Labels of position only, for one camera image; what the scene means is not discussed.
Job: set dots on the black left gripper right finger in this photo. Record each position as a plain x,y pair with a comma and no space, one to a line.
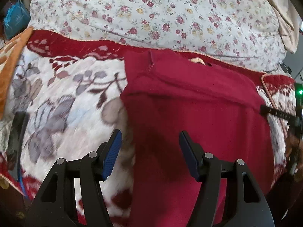
229,194

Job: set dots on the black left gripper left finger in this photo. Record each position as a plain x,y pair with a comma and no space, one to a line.
71,195

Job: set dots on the dark red knit garment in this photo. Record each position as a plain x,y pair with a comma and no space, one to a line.
219,108

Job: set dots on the black power adapter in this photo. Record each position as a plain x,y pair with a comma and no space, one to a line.
286,68

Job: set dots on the beige curtain fabric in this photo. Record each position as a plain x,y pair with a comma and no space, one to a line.
289,23

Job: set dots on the red white floral plush blanket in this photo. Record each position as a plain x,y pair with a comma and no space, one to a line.
71,90

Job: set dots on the white rose print quilt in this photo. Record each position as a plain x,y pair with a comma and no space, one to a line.
241,32

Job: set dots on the orange white plush blanket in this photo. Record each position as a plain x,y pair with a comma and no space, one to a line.
10,54

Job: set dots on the blue plastic bag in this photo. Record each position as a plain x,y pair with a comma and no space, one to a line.
16,19

